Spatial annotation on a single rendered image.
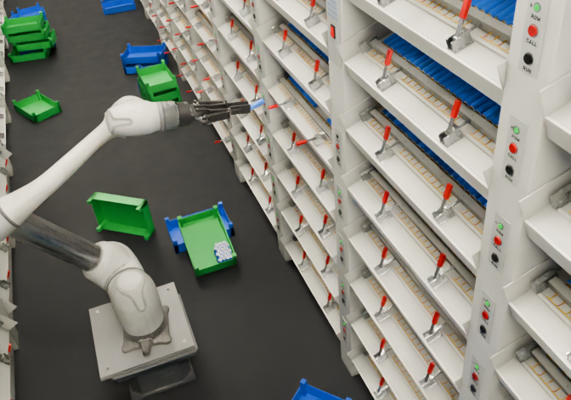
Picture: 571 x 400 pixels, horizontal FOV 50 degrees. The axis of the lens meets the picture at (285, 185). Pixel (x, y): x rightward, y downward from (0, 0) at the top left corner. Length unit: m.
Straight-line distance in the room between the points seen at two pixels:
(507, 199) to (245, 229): 2.12
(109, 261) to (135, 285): 0.18
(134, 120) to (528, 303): 1.21
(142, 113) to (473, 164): 1.05
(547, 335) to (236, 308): 1.75
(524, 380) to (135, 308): 1.35
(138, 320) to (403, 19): 1.44
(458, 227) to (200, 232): 1.85
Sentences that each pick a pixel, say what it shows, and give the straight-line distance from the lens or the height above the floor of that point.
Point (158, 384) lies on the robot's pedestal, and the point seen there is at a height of 0.04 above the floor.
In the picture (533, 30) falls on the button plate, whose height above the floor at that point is 1.62.
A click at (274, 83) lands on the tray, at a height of 0.92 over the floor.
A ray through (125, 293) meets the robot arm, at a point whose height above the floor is 0.48.
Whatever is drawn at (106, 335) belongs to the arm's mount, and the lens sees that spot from 2.47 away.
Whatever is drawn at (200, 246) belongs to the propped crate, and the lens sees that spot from 2.97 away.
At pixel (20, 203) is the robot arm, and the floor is 0.96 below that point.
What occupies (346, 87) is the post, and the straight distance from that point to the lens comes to 1.64.
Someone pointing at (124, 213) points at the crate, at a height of 0.09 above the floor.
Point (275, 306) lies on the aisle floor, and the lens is 2.71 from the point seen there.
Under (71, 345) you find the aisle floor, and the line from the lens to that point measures 2.81.
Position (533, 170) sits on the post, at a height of 1.40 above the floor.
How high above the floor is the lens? 1.99
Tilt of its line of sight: 36 degrees down
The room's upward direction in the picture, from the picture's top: 6 degrees counter-clockwise
